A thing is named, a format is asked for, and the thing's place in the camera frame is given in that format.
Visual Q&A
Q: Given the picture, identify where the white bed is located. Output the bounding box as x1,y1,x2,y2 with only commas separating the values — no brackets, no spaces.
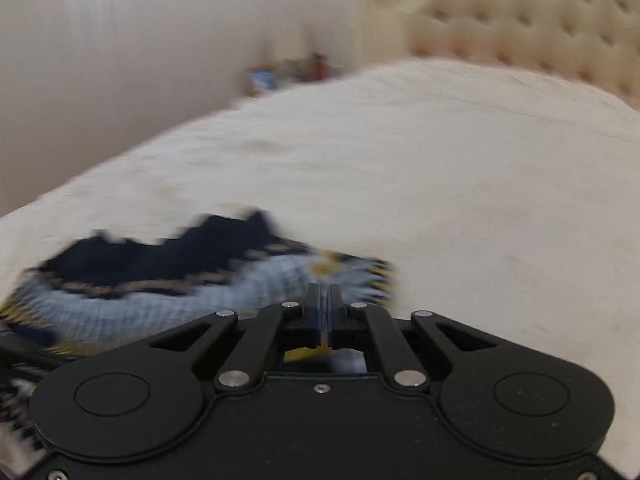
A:
0,57,640,376

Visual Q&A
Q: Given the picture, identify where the blue box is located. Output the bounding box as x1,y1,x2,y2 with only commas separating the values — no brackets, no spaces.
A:
246,66,275,95

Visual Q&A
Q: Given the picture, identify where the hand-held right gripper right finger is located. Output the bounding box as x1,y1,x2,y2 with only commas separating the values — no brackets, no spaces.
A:
327,284,501,391

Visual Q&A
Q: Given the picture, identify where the navy patterned small garment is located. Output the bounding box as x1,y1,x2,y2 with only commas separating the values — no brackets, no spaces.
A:
0,208,397,467

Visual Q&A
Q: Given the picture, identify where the cream tufted headboard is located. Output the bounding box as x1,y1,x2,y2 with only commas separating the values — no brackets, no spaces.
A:
342,0,640,111

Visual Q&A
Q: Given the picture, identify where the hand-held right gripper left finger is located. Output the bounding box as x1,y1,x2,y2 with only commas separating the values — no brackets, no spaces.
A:
147,283,321,392

